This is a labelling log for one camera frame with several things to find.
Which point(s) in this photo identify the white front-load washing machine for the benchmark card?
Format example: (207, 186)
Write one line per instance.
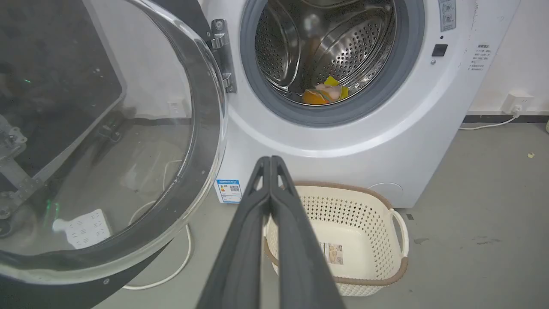
(386, 128)

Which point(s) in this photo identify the cream perforated laundry basket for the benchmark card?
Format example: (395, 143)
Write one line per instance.
(364, 240)

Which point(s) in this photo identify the white power strip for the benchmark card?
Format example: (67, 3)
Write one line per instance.
(85, 229)

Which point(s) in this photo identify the white wall socket plug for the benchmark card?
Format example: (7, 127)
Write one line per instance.
(517, 103)

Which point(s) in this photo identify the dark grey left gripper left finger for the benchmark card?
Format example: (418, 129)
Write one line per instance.
(240, 253)

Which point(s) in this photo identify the metal door hinge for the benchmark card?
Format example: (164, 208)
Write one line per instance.
(224, 53)

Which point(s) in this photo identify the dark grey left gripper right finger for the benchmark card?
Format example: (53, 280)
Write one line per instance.
(300, 257)

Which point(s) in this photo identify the yellow orange clothing in drum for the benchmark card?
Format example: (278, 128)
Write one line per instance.
(324, 91)

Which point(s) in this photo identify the round glass washer door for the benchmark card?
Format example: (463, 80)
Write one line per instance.
(107, 141)

